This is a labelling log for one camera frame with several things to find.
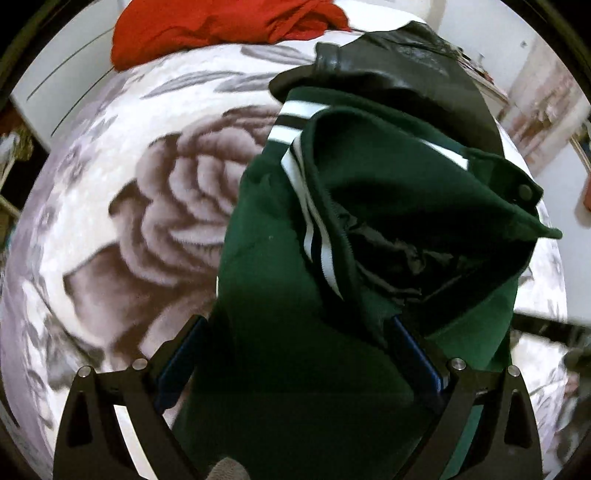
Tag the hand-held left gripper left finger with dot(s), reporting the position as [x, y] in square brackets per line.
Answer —
[178, 364]

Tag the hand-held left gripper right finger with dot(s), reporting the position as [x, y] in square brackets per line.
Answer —
[422, 360]

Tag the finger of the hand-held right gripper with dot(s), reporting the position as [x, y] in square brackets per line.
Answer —
[554, 328]

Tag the green varsity jacket white sleeves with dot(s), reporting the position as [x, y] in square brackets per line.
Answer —
[277, 323]

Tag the purple floral blanket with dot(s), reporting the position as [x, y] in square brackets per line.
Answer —
[138, 184]

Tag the pink floral curtain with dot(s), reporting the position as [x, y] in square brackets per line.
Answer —
[540, 106]

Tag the black leather jacket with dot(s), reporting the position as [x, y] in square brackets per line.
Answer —
[415, 78]

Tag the white wardrobe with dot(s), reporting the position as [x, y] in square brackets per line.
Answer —
[55, 92]

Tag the red quilt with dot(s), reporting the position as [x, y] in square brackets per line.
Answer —
[207, 27]

